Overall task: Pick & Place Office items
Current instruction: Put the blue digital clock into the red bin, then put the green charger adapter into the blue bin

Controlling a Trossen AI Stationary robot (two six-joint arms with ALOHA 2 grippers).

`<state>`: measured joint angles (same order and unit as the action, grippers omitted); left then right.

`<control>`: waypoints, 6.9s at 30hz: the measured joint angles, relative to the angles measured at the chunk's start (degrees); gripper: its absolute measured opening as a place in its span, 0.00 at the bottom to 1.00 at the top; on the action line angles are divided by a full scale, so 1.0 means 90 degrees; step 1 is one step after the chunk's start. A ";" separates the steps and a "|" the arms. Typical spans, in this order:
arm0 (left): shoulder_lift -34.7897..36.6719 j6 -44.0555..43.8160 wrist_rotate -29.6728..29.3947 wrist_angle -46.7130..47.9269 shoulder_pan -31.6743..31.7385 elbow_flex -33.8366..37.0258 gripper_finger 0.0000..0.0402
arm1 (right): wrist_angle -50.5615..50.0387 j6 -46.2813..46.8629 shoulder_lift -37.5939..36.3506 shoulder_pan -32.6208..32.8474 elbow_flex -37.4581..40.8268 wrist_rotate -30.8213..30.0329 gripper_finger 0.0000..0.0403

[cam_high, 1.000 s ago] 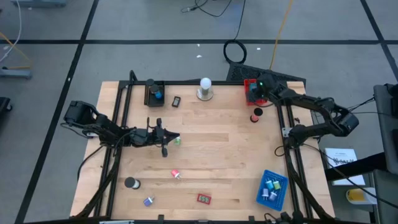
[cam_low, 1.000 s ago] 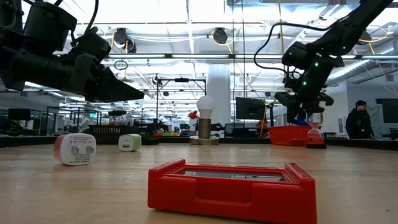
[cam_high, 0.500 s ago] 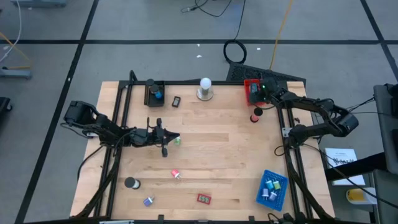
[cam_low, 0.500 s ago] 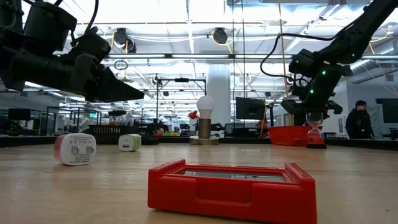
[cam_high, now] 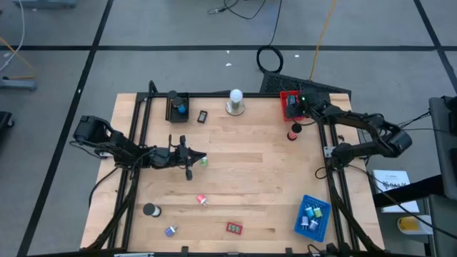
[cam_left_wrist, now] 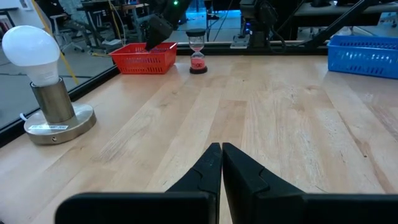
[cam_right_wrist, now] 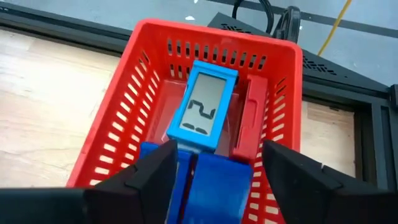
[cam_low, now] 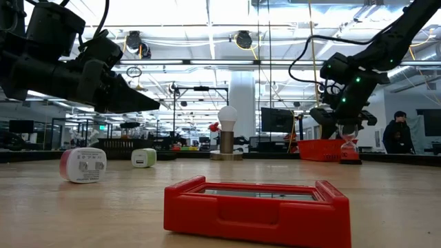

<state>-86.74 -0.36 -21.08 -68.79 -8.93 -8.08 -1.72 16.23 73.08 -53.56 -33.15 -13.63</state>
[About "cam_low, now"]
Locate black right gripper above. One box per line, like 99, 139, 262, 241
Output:
309, 70, 391, 141

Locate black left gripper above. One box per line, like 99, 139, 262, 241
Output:
20, 57, 161, 115

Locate orange sand hourglass black caps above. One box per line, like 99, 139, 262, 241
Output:
119, 121, 133, 139

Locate red sand hourglass black caps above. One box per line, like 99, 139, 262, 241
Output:
338, 123, 363, 165

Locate black plastic basket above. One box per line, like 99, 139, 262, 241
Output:
94, 137, 155, 160

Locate red plastic basket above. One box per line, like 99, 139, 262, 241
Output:
297, 138, 345, 163

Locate white background machine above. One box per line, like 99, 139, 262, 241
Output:
68, 126, 100, 148

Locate person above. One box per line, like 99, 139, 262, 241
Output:
382, 110, 416, 155

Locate black monitor on stand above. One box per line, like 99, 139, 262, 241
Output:
260, 107, 296, 134

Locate black background monitor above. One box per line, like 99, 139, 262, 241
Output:
8, 120, 35, 134

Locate brass lamp with white bulb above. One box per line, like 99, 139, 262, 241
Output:
209, 105, 244, 161

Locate long ceiling light strip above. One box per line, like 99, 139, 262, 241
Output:
113, 59, 441, 67

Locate white building column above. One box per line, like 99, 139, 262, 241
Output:
228, 70, 256, 141

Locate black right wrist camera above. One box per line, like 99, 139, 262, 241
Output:
318, 82, 344, 110

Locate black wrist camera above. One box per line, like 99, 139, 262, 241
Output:
78, 30, 124, 72
318, 82, 344, 110

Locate green white wall charger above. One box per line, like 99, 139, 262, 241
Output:
130, 147, 158, 169

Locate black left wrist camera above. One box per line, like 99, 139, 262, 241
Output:
78, 30, 124, 72

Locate pink white wall charger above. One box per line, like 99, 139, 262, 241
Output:
59, 147, 107, 185

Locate silver ventilation duct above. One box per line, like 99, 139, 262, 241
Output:
378, 63, 420, 87

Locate yellow hanging cord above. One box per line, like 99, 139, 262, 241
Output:
307, 0, 325, 114

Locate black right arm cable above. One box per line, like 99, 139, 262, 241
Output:
288, 33, 407, 87

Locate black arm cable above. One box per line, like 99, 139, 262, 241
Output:
77, 0, 110, 48
288, 33, 407, 87

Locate black metal station frame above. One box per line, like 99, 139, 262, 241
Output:
172, 85, 229, 138

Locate dark wall screen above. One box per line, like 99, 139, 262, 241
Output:
416, 109, 441, 137

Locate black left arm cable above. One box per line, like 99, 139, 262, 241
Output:
77, 0, 110, 48

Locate black hanging cable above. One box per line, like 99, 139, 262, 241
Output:
267, 0, 273, 110
256, 0, 262, 141

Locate red plastic mirror frame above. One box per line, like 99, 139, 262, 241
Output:
163, 175, 353, 248

